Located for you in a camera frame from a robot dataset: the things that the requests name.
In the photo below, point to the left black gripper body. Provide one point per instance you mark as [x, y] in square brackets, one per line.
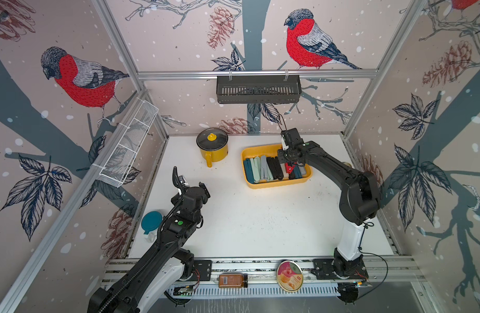
[205, 194]

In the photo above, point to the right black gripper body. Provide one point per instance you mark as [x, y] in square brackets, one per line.
[286, 155]

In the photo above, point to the dark teal pliers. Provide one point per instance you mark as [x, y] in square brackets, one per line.
[248, 171]
[297, 172]

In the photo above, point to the black pliers pair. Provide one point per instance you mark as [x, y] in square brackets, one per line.
[272, 167]

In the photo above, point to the red plastic tool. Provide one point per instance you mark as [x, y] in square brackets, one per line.
[289, 167]

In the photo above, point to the mint green pliers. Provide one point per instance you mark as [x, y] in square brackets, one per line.
[255, 163]

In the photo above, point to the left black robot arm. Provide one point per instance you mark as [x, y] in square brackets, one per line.
[164, 263]

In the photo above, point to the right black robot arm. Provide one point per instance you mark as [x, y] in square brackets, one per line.
[359, 199]

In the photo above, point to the yellow plastic storage box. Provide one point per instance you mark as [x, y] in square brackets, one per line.
[271, 151]

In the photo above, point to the small brown box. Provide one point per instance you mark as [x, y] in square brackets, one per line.
[233, 280]

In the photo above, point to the teal lidded clear jug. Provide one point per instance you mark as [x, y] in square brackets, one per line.
[150, 225]

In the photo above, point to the yellow pot with dark lid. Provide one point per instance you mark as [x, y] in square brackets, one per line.
[213, 145]

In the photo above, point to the round pink tin lid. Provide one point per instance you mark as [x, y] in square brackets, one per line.
[289, 276]

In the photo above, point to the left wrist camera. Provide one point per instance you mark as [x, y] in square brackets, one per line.
[179, 182]

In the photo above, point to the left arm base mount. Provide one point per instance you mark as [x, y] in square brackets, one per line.
[194, 270]

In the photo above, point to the white mesh wall basket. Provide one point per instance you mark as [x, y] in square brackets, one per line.
[115, 171]

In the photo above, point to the black hanging wire basket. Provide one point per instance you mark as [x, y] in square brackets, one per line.
[268, 89]

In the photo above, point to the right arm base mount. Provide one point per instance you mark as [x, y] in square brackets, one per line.
[338, 268]

